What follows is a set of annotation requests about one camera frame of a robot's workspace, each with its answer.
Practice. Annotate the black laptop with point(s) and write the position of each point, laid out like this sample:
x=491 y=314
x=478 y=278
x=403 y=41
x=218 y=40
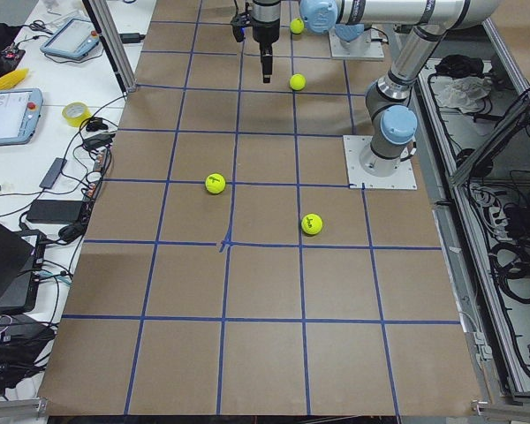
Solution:
x=21 y=258

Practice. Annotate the tennis ball centre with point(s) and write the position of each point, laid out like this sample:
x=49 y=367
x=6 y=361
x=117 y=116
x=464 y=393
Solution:
x=297 y=82

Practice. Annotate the teach pendant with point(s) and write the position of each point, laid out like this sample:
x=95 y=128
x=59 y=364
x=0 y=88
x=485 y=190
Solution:
x=74 y=40
x=20 y=110

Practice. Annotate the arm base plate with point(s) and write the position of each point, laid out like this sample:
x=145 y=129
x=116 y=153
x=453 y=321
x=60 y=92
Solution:
x=356 y=44
x=369 y=171

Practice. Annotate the tennis ball front right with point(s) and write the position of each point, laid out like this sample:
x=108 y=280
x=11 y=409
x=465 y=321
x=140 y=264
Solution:
x=297 y=26

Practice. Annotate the yellow tape roll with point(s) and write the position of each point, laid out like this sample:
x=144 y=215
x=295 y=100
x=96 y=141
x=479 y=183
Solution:
x=76 y=113

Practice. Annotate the teach pendant far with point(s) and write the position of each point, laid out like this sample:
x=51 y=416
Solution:
x=74 y=40

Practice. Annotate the tennis ball front left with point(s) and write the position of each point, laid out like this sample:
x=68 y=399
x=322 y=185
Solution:
x=311 y=224

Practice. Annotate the aluminium frame post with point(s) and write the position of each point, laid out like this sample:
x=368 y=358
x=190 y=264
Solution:
x=99 y=13

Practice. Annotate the black power adapter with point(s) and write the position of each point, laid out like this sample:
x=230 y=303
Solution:
x=54 y=211

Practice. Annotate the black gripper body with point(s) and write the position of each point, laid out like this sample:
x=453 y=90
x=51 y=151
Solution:
x=265 y=30

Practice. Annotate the teach pendant near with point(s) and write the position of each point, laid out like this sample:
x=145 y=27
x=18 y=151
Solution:
x=20 y=110

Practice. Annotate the tennis ball near gripper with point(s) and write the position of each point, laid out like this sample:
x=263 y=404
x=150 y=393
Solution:
x=215 y=183

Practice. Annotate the yellow corn toy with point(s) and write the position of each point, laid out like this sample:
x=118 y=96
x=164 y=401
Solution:
x=13 y=78

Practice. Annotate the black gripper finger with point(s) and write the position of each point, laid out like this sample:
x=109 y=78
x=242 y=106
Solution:
x=266 y=56

